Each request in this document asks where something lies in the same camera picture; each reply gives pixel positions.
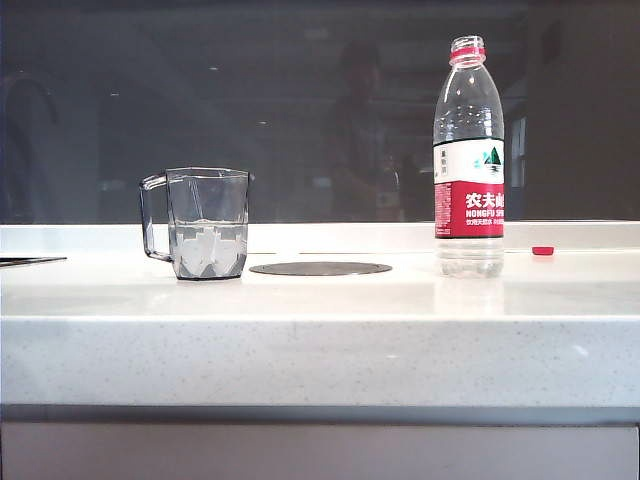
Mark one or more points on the clear red-label water bottle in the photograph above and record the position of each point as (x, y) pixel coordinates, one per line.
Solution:
(467, 200)

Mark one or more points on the clear angular plastic mug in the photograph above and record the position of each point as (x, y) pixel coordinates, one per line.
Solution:
(210, 245)

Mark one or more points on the red bottle cap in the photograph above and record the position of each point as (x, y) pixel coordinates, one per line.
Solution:
(543, 251)

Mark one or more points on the dark round flat disc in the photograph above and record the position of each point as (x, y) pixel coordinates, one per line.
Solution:
(320, 269)

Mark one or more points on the white cabinet front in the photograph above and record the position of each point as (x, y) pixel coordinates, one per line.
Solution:
(320, 452)

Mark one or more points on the dark flat panel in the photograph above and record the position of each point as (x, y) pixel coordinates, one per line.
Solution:
(27, 261)

